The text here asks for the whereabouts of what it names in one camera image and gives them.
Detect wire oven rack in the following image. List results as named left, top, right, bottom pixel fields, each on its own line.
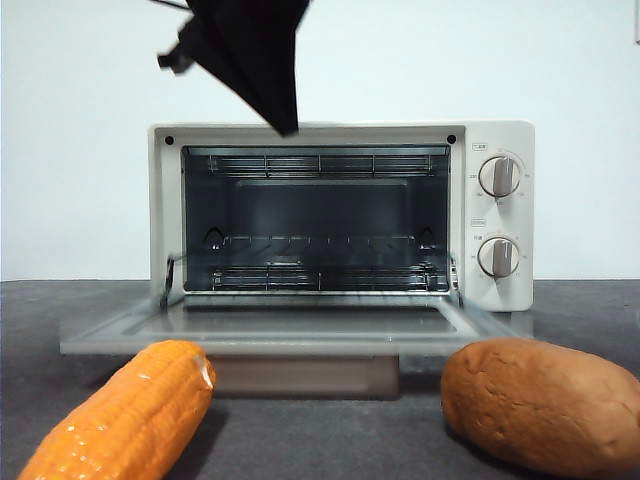
left=219, top=233, right=417, bottom=264

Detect beige oven dial knob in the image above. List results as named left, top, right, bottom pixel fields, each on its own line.
left=477, top=235, right=522, bottom=279
left=477, top=154, right=525, bottom=201

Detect orange corn cob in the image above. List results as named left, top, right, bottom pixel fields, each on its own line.
left=17, top=339, right=219, bottom=480

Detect brown potato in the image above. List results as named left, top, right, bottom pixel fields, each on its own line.
left=440, top=337, right=640, bottom=480

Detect wire heater guard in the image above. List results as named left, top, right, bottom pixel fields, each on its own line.
left=208, top=153, right=432, bottom=178
left=213, top=264, right=437, bottom=293

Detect white Toshiba toaster oven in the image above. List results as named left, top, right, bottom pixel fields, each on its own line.
left=148, top=118, right=536, bottom=314

